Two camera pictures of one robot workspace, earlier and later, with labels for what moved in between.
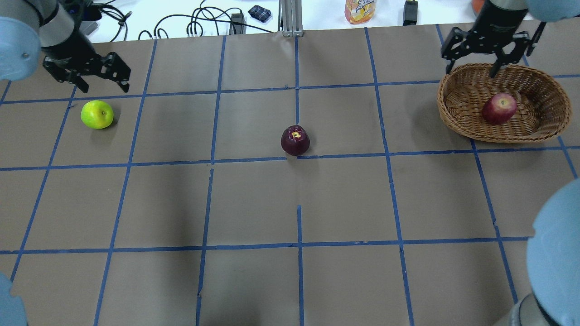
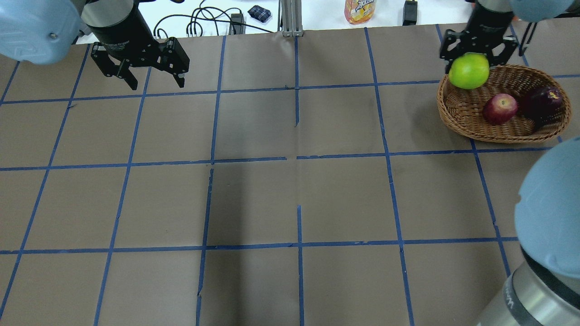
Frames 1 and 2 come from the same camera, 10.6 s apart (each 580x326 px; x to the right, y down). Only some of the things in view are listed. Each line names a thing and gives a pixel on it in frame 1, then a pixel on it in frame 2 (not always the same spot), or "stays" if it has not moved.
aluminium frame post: (292, 18) stays
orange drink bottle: (357, 11) stays
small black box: (260, 13) stays
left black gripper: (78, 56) -> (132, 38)
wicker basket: (543, 110) stays
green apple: (97, 114) -> (470, 70)
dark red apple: (295, 140) -> (540, 105)
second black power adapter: (410, 13) stays
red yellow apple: (499, 108) stays
